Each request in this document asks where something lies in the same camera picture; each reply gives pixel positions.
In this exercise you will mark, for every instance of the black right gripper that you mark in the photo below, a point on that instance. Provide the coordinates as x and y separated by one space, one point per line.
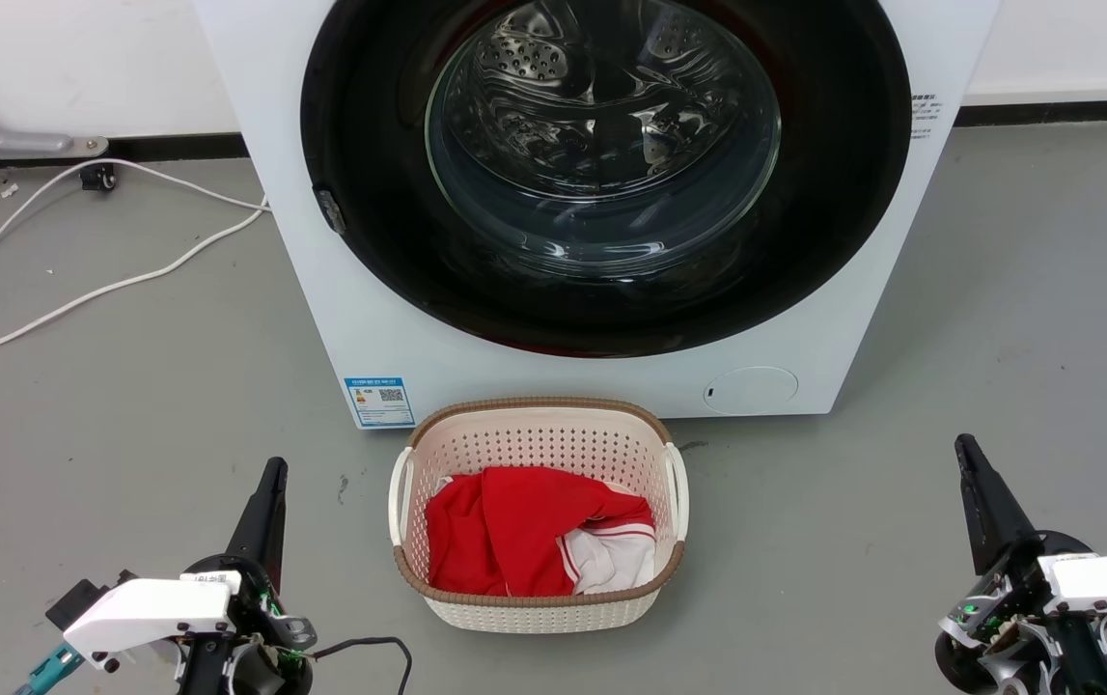
1021 584

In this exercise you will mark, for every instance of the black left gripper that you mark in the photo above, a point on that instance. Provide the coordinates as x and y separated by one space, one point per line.
259 603

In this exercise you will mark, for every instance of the cream perforated laundry basket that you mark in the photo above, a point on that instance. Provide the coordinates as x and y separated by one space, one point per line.
534 444

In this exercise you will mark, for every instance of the blue energy label sticker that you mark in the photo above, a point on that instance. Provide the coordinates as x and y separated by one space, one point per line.
379 402

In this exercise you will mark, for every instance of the white front-loading washing machine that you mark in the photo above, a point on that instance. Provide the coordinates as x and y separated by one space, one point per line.
341 319

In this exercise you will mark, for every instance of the red garment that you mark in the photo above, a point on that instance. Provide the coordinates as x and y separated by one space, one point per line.
505 531

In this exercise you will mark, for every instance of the round white filter cover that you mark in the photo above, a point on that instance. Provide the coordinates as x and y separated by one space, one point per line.
756 389

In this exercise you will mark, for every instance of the black round glass washer door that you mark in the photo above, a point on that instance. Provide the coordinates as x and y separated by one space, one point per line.
370 251

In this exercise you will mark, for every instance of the grey door latch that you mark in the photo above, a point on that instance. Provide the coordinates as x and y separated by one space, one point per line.
328 211

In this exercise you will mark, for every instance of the white cloth with red stripes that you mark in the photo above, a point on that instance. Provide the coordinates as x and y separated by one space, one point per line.
616 560

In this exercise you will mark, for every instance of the small black caster wheel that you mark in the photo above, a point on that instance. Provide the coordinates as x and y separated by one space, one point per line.
97 178

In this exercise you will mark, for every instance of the black baseboard strip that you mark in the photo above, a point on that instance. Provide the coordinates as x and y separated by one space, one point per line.
1055 112
167 147

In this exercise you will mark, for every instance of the small printed text label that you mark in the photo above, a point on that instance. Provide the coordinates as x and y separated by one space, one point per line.
925 116

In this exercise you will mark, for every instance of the small white paper scrap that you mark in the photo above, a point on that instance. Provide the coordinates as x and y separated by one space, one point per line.
9 190

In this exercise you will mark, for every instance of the grey drain pipe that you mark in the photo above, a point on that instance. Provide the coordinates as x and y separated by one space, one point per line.
13 141

